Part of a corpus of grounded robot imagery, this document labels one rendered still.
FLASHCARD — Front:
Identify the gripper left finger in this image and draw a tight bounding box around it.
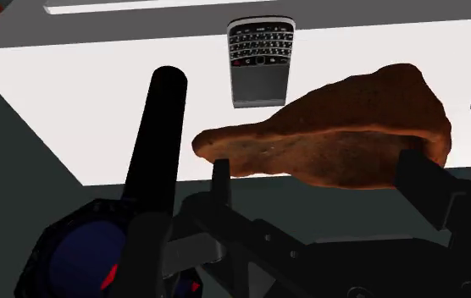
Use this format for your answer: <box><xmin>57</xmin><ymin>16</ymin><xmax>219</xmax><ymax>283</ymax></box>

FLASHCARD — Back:
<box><xmin>180</xmin><ymin>157</ymin><xmax>308</xmax><ymax>298</ymax></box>

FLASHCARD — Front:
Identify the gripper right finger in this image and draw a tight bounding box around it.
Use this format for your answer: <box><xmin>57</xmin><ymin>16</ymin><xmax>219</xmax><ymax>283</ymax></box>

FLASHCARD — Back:
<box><xmin>392</xmin><ymin>148</ymin><xmax>471</xmax><ymax>298</ymax></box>

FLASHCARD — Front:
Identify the brown pizza slice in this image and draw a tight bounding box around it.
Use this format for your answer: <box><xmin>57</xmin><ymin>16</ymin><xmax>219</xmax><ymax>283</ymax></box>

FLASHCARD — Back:
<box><xmin>191</xmin><ymin>62</ymin><xmax>453</xmax><ymax>190</ymax></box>

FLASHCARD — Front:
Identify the grey keypad phone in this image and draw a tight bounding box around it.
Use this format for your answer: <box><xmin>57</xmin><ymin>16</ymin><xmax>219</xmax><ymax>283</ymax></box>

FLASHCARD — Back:
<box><xmin>226</xmin><ymin>15</ymin><xmax>296</xmax><ymax>109</ymax></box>

